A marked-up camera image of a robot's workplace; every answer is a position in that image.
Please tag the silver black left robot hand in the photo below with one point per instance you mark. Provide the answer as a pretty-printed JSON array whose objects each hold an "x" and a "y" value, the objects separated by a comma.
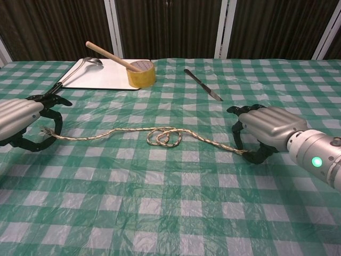
[{"x": 18, "y": 112}]

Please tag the white rectangular cutting board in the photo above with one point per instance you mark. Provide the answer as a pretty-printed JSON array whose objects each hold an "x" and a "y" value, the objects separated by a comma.
[{"x": 106, "y": 76}]

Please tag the white partition frame post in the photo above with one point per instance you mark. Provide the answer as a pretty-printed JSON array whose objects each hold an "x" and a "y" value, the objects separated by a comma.
[
  {"x": 224, "y": 26},
  {"x": 4, "y": 52},
  {"x": 326, "y": 34},
  {"x": 114, "y": 26}
]

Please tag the yellow tape roll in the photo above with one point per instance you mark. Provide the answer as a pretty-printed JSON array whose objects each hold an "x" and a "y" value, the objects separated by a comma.
[{"x": 141, "y": 77}]

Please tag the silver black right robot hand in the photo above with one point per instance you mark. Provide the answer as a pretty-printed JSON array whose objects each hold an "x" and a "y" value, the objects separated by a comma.
[{"x": 274, "y": 124}]

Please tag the green checkered plastic tablecloth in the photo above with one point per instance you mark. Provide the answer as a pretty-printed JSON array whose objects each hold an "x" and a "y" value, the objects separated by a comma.
[{"x": 170, "y": 186}]

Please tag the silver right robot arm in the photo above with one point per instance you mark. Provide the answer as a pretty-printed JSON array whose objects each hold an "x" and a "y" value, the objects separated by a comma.
[{"x": 315, "y": 157}]

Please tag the steel table knife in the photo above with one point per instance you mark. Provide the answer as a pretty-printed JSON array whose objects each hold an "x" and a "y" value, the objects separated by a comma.
[{"x": 203, "y": 85}]

